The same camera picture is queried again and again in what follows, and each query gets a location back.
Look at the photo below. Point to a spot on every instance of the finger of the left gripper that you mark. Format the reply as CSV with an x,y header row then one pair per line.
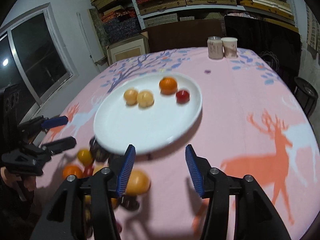
x,y
58,146
50,122

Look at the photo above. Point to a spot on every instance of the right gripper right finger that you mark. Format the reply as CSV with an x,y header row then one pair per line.
x,y
255,215

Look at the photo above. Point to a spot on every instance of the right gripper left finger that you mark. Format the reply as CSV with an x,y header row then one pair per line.
x,y
64,215

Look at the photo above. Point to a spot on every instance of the large orange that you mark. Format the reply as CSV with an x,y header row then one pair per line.
x,y
72,170

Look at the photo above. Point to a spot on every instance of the olive yellow plum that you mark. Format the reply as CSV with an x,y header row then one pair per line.
x,y
85,157

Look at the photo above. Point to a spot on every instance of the dark water chestnut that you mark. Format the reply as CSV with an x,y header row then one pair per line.
x,y
98,153
130,203

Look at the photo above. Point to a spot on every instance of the orange yellow plum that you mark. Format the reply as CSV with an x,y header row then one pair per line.
x,y
138,184

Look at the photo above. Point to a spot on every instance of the yellow round pear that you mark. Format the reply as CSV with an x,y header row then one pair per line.
x,y
130,96

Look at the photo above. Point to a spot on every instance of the pale yellow round fruit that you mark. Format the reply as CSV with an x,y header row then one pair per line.
x,y
145,99

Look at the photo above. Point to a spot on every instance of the small mandarin orange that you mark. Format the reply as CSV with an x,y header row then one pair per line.
x,y
168,86

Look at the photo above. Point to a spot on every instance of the red cherry tomato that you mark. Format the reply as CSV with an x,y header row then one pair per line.
x,y
182,96
88,171

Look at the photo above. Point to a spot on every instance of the person's left hand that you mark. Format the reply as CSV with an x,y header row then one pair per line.
x,y
9,179

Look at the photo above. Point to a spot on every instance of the left window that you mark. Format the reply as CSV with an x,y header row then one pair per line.
x,y
34,55

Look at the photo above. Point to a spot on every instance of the pink deer tablecloth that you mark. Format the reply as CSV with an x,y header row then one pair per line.
x,y
250,123

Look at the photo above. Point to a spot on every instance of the white oval plate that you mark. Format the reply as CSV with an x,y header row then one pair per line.
x,y
116,125

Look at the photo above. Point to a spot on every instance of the framed cardboard panel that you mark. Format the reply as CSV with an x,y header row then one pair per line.
x,y
130,47

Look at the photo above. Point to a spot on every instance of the black stool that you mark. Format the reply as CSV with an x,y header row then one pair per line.
x,y
306,95

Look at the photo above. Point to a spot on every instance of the dark brown chair back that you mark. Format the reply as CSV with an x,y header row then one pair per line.
x,y
185,34

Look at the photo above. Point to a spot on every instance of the black chair back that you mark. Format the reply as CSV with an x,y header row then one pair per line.
x,y
278,46

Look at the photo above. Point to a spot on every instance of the beige hanging curtain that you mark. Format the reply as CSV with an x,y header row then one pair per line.
x,y
312,39

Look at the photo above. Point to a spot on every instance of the white metal shelf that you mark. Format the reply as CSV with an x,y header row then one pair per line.
x,y
212,0

